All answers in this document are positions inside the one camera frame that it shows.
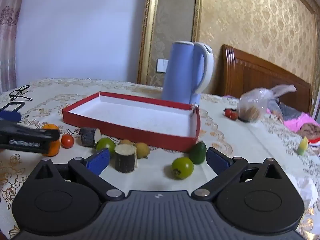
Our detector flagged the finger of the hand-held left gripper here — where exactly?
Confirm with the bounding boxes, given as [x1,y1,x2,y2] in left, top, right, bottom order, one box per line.
[0,110,22,123]
[0,124,61,154]

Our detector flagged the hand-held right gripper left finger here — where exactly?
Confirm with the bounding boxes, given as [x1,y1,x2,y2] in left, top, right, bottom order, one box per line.
[34,148,125,202]

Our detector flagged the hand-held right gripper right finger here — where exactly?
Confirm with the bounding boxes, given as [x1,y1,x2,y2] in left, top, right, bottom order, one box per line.
[191,147,284,202]

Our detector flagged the dark green fruit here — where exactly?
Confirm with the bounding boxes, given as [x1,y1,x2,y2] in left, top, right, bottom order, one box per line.
[188,141,207,165]

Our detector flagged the dark sugarcane piece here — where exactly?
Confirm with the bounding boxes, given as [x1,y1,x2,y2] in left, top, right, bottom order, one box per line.
[114,144,138,173]
[79,127,102,148]

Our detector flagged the orange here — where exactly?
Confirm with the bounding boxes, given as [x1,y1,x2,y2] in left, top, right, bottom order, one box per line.
[41,123,61,157]

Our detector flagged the red cardboard box tray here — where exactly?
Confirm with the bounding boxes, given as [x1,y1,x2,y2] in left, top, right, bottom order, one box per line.
[62,91,201,153]

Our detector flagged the light green jujube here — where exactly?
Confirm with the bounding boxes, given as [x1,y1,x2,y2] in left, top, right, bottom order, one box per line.
[96,137,116,156]
[171,157,194,180]

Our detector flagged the black eyeglasses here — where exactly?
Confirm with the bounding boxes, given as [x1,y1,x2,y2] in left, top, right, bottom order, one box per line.
[9,85,33,102]

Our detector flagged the floral cream tablecloth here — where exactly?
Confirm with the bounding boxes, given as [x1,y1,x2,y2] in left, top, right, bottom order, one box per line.
[0,77,320,240]

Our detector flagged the two red cherry tomatoes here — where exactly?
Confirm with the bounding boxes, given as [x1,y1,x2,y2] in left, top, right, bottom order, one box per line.
[224,108,250,123]

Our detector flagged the clear plastic bag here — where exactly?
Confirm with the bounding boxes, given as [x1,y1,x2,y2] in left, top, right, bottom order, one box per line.
[236,85,297,123]

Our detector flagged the pink patterned curtain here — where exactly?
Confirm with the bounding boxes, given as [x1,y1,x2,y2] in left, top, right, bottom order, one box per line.
[0,0,28,93]

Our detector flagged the yellow green wedge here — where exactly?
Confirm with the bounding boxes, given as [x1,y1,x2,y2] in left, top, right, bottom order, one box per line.
[296,136,309,156]

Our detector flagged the grey cloth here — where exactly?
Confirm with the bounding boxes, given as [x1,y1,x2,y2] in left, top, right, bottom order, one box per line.
[268,99,302,121]

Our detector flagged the pink cloth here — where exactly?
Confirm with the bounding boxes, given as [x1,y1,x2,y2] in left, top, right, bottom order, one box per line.
[283,112,318,133]

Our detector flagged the wooden bed headboard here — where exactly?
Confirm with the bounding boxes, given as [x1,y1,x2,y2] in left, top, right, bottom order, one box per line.
[216,44,313,116]

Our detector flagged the blue electric kettle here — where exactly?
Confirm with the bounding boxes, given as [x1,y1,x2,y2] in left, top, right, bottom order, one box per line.
[161,40,214,105]

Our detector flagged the black rectangular frame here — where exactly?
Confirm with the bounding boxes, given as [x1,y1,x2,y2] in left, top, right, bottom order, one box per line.
[4,102,25,112]

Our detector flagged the white wall switch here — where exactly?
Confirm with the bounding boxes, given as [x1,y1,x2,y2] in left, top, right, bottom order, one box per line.
[157,58,169,73]

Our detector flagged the gold wall moulding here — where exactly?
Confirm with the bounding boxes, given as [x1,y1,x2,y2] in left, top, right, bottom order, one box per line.
[137,0,206,86]

